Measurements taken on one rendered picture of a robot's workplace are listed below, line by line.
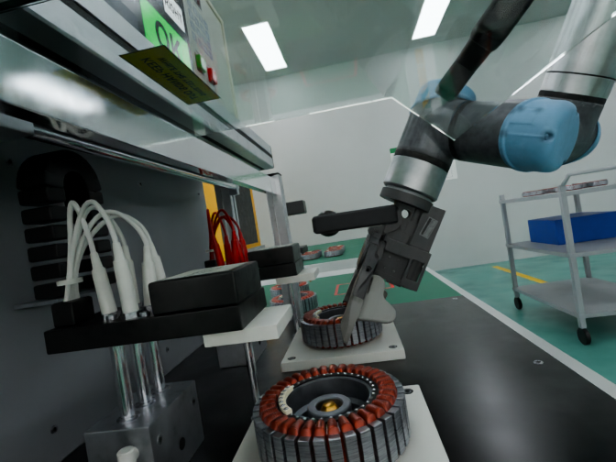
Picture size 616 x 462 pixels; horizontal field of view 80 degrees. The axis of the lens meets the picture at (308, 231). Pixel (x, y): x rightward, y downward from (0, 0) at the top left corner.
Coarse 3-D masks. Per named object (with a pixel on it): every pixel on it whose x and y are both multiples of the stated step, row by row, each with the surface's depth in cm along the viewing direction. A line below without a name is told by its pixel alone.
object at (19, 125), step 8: (0, 120) 21; (8, 120) 21; (16, 120) 22; (24, 120) 22; (0, 128) 21; (8, 128) 21; (16, 128) 22; (24, 128) 22; (32, 128) 23; (0, 136) 22; (8, 136) 22; (16, 136) 23; (24, 136) 23
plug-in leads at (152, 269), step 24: (72, 216) 27; (96, 216) 28; (120, 216) 28; (72, 240) 27; (120, 240) 30; (144, 240) 29; (72, 264) 27; (96, 264) 27; (120, 264) 26; (144, 264) 28; (72, 288) 27; (96, 288) 27; (120, 288) 26; (144, 288) 28; (72, 312) 26; (120, 312) 28
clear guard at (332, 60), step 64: (64, 0) 16; (128, 0) 17; (192, 0) 18; (256, 0) 19; (320, 0) 20; (384, 0) 20; (448, 0) 20; (512, 0) 17; (576, 0) 15; (64, 64) 22; (128, 64) 23; (192, 64) 24; (256, 64) 26; (320, 64) 27; (384, 64) 29; (448, 64) 25; (512, 64) 21; (192, 128) 38; (448, 128) 35
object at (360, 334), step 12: (312, 312) 53; (324, 312) 54; (336, 312) 54; (312, 324) 47; (324, 324) 46; (336, 324) 46; (360, 324) 46; (372, 324) 47; (312, 336) 47; (324, 336) 46; (336, 336) 46; (360, 336) 46; (372, 336) 47
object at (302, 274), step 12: (252, 252) 49; (264, 252) 49; (276, 252) 49; (288, 252) 49; (300, 252) 54; (264, 264) 49; (276, 264) 49; (288, 264) 48; (300, 264) 52; (264, 276) 49; (276, 276) 49; (288, 276) 48; (300, 276) 49; (312, 276) 48
